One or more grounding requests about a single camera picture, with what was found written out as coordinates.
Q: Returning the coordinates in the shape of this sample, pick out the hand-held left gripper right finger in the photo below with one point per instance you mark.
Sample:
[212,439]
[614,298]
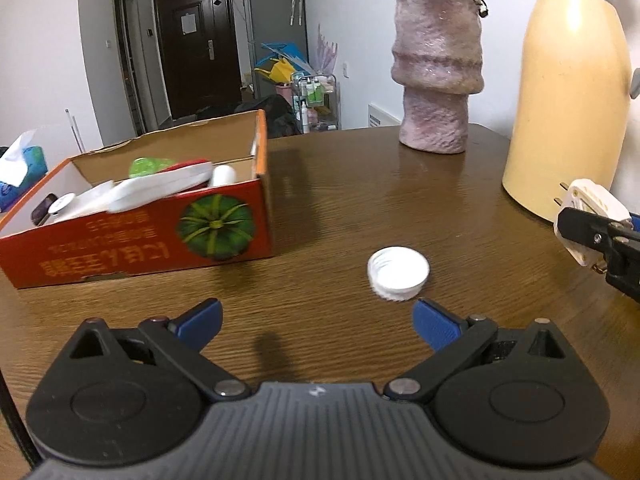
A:
[435,325]

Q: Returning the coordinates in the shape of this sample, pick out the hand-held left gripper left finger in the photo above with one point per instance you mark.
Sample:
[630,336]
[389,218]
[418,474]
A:
[202,322]

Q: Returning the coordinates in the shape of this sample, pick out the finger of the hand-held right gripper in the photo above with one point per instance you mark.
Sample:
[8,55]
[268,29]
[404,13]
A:
[580,227]
[635,224]

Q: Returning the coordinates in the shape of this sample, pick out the white plug adapter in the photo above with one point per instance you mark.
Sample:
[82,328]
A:
[595,200]

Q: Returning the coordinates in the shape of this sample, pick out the white bottle cap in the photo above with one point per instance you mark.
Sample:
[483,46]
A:
[400,272]

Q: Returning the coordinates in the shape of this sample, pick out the red cardboard box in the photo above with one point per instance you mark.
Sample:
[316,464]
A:
[125,240]

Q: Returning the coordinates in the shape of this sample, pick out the red white lint brush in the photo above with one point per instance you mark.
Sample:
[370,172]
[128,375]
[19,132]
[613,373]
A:
[160,185]

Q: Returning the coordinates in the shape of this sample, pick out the white plastic case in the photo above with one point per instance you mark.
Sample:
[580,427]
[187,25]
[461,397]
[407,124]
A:
[87,205]

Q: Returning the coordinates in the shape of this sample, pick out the green spray bottle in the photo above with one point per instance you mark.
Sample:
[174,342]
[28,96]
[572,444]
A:
[147,166]

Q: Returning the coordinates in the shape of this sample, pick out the yellow thermos jug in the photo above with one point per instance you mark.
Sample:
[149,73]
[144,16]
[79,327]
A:
[565,110]

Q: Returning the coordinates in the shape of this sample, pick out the pink textured vase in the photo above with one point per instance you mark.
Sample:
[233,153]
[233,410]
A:
[435,70]

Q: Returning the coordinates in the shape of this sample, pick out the black bag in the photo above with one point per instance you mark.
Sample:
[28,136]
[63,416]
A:
[280,115]

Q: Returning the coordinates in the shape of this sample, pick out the blue tissue pack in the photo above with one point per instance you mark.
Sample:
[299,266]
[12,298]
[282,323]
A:
[27,165]

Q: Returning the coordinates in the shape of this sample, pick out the pink bucket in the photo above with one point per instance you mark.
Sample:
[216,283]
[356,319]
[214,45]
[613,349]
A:
[283,92]

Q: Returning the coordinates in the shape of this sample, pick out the trolley with bottles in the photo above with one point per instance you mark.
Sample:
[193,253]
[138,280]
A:
[315,97]

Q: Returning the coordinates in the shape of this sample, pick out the dark brown entrance door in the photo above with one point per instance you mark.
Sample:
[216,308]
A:
[200,70]

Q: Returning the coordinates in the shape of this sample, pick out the purple feather decoration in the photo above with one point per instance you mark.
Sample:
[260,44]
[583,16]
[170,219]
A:
[327,52]

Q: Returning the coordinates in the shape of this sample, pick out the paper notice on door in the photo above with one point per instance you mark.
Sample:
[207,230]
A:
[188,22]

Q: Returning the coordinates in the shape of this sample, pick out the grey refrigerator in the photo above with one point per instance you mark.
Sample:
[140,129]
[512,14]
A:
[272,15]

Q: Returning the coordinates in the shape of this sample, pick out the side doorway frame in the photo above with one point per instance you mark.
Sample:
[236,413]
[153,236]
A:
[127,60]

